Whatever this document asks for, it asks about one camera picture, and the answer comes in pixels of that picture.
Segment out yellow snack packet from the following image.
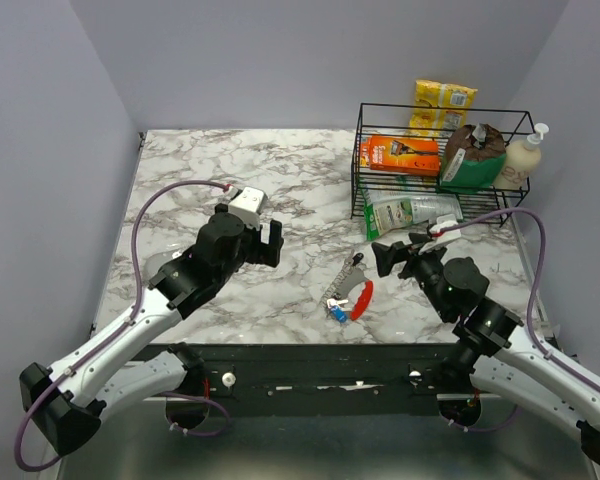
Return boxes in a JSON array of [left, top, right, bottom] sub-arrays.
[[408, 79, 478, 137]]

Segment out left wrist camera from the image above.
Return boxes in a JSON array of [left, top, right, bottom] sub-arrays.
[[209, 185, 267, 235]]

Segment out blue key tag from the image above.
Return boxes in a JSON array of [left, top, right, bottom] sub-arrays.
[[329, 306, 348, 323]]

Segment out clear plastic wrapper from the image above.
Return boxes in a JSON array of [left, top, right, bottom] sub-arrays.
[[142, 244, 187, 280]]

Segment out cream lotion pump bottle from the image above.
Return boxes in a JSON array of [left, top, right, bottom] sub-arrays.
[[493, 123, 550, 190]]

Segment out black key tag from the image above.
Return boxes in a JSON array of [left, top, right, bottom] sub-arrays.
[[352, 253, 364, 265]]

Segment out black mounting base rail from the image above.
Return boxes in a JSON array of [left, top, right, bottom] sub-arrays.
[[133, 343, 476, 417]]

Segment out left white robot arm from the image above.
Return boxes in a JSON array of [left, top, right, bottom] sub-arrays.
[[19, 212, 284, 456]]

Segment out orange razor box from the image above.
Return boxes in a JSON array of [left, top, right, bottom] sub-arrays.
[[359, 134, 440, 177]]

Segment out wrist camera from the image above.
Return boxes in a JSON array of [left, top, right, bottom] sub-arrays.
[[419, 213, 461, 255], [209, 185, 267, 235]]

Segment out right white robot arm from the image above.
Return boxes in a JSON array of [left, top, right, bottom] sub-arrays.
[[371, 234, 600, 465]]

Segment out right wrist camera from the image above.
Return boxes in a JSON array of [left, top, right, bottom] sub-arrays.
[[419, 213, 461, 255]]

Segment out brown green bag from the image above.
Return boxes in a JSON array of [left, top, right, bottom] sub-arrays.
[[439, 123, 506, 194]]

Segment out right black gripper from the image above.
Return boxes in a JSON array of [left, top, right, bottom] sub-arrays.
[[371, 231, 452, 319]]

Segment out black wire basket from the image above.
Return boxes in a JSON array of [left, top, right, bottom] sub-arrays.
[[350, 102, 535, 229]]

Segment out green white flat pouch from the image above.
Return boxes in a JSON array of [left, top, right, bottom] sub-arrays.
[[363, 190, 463, 241]]

